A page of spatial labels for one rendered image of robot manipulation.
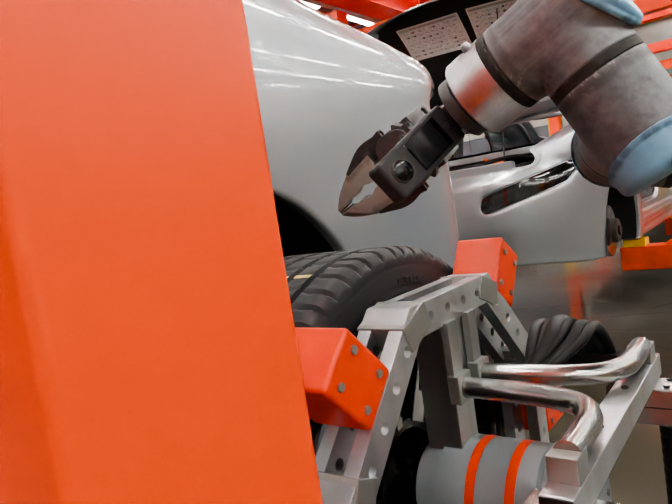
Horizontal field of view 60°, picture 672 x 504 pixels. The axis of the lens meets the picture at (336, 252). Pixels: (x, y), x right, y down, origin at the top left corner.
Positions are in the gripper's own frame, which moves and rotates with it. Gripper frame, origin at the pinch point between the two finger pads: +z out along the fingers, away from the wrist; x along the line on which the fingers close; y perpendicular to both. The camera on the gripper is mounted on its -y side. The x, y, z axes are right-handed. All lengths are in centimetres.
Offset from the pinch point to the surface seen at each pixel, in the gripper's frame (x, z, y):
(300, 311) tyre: -5.3, 6.0, -12.2
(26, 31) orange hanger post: 16, -22, -43
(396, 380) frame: -17.1, -0.3, -14.9
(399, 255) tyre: -10.0, 2.6, 6.4
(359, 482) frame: -20.0, 2.3, -25.7
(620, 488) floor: -156, 72, 123
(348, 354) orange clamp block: -10.2, -2.8, -20.4
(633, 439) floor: -170, 77, 167
